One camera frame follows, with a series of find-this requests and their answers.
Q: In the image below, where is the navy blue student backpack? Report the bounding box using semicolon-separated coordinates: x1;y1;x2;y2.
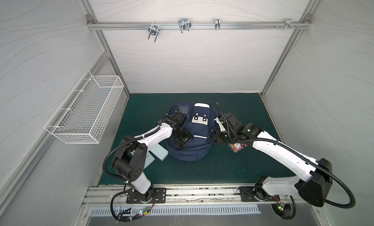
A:
166;101;219;162

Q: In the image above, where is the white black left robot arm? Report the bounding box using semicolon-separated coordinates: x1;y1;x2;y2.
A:
112;112;193;203

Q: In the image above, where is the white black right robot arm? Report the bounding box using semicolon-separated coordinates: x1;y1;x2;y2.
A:
215;113;332;207

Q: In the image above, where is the mint green pencil case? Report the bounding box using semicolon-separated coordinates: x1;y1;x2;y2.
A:
151;144;168;161

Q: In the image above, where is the grey green calculator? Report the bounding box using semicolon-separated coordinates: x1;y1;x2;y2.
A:
130;151;155;170

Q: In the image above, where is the metal u-bolt clamp left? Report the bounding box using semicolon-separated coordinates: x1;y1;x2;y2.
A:
148;24;160;42

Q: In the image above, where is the metal u-bolt clamp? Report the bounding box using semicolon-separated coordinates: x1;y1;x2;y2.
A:
148;24;160;42
178;18;191;33

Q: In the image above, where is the metal u-bolt clamp middle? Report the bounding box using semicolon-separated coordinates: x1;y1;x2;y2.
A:
178;18;191;33

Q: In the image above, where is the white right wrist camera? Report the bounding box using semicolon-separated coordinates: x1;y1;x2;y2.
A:
215;118;226;132

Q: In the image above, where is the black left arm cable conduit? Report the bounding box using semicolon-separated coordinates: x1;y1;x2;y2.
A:
102;126;161;183

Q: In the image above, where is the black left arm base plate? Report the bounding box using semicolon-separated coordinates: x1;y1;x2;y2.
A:
126;187;167;204

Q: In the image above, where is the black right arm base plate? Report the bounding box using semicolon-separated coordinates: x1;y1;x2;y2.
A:
236;186;276;202

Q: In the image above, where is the white slotted cable duct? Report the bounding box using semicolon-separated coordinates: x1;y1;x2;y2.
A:
89;204;261;217

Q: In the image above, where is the white wire basket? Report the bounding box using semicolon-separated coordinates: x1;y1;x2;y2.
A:
44;70;124;144

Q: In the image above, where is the metal ring clamp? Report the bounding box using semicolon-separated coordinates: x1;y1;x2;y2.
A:
215;18;221;30

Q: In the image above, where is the metal bracket clamp right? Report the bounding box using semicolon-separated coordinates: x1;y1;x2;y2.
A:
274;18;301;30

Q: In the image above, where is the aluminium crossbar rail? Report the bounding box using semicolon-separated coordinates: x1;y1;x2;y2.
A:
88;21;312;30

